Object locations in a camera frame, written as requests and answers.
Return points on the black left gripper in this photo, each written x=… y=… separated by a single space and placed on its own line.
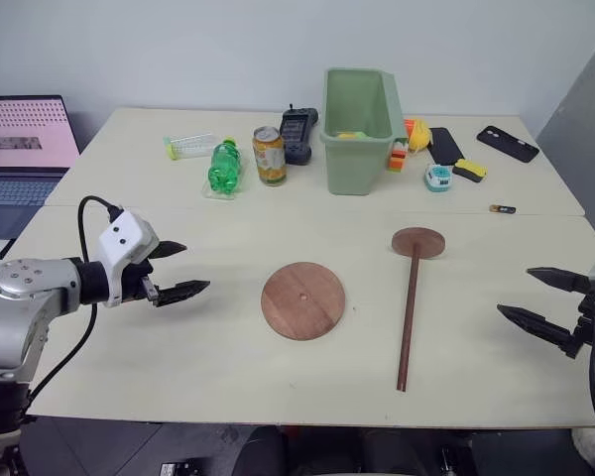
x=136 y=285

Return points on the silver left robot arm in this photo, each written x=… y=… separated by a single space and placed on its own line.
x=22 y=297

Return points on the round wooden disc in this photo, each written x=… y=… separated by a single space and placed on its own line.
x=302 y=307

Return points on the wooden rod with disc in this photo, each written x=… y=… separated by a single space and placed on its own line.
x=408 y=322

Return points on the small black usb stick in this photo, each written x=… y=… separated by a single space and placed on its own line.
x=503 y=209

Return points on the green plastic bottle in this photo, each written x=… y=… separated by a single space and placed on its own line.
x=224 y=166

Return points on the clear tube with green cap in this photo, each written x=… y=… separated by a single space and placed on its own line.
x=191 y=146

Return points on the orange drink can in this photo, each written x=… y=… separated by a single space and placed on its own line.
x=269 y=158

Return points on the white rounded object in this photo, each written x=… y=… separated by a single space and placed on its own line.
x=592 y=443

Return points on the yellow and black sponge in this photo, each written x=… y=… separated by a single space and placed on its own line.
x=469 y=171

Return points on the black smartphone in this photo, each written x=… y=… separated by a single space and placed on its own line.
x=508 y=144

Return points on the teal white timer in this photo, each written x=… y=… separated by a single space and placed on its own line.
x=437 y=178

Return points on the black handheld controller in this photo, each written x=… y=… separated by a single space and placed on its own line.
x=297 y=134

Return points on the black phone case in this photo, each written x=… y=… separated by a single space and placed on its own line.
x=444 y=146

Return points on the open laptop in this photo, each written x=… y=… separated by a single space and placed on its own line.
x=20 y=149

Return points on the green plastic bin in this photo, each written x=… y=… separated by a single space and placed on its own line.
x=349 y=168

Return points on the dark rounded shape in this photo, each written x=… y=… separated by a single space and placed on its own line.
x=260 y=453

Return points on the orange green striped sponge stack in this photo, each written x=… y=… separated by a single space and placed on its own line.
x=398 y=157

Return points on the yellow green sponge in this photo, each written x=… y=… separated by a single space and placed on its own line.
x=349 y=134

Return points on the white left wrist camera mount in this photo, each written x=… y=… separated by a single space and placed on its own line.
x=125 y=245

